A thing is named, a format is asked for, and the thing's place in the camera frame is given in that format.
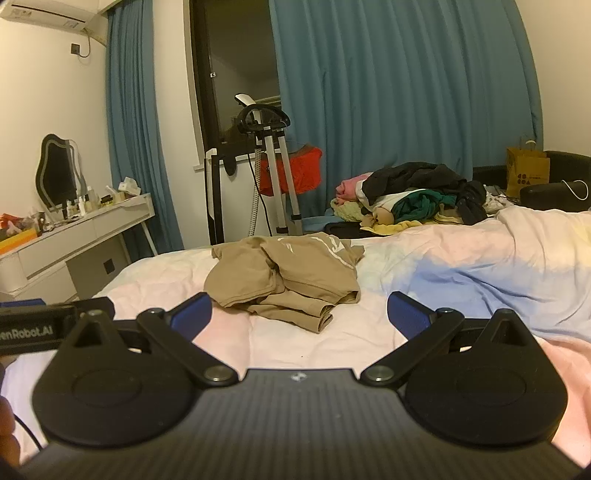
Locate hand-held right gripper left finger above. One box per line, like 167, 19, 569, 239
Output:
60, 292, 240, 387

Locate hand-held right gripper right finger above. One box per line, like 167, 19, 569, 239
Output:
360, 291, 543, 388

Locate tan t-shirt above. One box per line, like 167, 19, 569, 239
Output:
203, 233, 365, 334

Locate person's left hand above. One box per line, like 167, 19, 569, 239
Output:
0, 397, 21, 468

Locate pastel duvet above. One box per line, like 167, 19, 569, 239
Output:
0, 203, 591, 468

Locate white dressing table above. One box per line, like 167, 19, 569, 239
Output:
0, 191, 158, 302

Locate orange box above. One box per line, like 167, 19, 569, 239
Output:
0, 213, 38, 256

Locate green garment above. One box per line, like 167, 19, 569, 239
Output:
392, 191, 459, 223

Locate black folded stand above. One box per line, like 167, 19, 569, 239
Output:
204, 148, 238, 245

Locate white garment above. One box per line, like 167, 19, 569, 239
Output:
368, 187, 431, 214

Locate yellow-green towel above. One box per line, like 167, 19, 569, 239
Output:
329, 198, 423, 237

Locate row of cosmetic bottles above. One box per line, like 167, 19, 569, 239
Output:
59, 185, 117, 219

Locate black garment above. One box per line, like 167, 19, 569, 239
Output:
364, 161, 488, 227

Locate pink garment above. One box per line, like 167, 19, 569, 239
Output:
335, 172, 375, 205

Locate wavy vanity mirror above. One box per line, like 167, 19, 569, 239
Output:
36, 134, 88, 214

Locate garment steamer stand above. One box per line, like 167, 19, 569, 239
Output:
224, 92, 305, 237

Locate red cloth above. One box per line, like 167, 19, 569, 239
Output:
257, 145, 324, 196

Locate cardboard box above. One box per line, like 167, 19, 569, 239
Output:
505, 137, 551, 199

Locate narrow blue curtain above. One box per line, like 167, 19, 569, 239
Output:
105, 0, 185, 257

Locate black sofa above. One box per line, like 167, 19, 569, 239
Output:
471, 150, 591, 214

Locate wide blue curtain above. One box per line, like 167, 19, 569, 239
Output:
269, 0, 544, 241

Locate dark window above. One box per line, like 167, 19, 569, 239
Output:
189, 0, 282, 172

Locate white air conditioner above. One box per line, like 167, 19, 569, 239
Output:
0, 0, 116, 34

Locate white cable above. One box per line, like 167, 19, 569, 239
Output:
560, 179, 590, 201

